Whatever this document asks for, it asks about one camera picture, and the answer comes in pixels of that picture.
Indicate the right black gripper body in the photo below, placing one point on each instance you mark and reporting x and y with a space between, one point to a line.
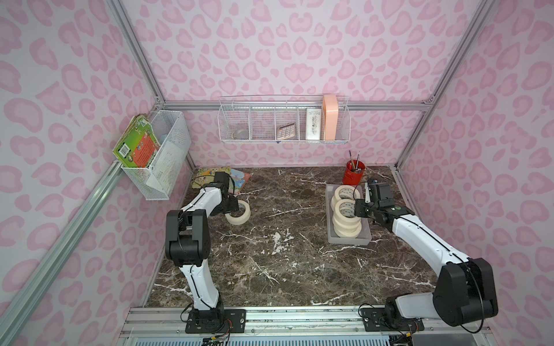
363 207

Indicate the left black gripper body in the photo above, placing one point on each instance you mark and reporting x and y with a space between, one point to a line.
231 205

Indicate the beige tape roll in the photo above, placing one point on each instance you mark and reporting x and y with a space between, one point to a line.
344 212
344 192
348 233
240 216
337 223

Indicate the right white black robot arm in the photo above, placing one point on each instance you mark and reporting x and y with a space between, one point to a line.
465 291

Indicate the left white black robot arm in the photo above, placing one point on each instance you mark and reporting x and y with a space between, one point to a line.
188 239

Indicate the grey storage tray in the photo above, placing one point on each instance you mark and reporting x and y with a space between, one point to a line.
362 240

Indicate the clear tape roll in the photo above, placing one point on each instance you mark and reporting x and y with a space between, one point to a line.
241 133

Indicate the pink box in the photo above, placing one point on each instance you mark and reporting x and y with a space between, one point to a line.
330 112

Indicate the pink picture book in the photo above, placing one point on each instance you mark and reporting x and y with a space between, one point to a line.
239 180

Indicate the red pen cup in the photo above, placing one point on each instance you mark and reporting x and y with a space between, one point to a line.
353 178

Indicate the yellow picture book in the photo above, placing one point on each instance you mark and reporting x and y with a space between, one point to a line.
203 177

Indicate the small pink calculator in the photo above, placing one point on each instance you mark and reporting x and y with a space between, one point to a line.
286 132

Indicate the white patterned card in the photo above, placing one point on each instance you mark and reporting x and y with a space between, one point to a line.
313 124

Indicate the green red book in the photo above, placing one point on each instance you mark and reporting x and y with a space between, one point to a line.
138 145

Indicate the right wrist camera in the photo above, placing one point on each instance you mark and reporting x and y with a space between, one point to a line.
377 192

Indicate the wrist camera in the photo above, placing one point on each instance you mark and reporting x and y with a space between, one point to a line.
377 192
222 179

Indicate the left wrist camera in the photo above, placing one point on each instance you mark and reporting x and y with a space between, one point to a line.
222 179

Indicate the white wire wall basket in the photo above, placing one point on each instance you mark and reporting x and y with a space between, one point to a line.
158 180

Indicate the long white wire shelf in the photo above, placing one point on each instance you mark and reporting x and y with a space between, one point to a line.
263 114

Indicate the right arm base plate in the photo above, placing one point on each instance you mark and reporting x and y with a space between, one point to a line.
384 320

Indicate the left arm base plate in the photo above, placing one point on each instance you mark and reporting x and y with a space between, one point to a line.
216 321

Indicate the aluminium front rail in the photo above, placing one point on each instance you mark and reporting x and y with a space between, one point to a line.
291 325

